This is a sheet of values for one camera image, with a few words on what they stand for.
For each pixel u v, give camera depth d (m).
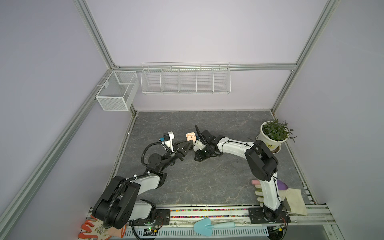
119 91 1.05
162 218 0.74
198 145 0.89
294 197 0.80
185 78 0.98
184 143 0.72
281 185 0.84
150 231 0.72
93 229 0.70
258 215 0.74
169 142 0.68
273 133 0.85
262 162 0.53
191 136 0.73
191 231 0.71
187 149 0.71
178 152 0.67
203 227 0.70
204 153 0.83
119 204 0.42
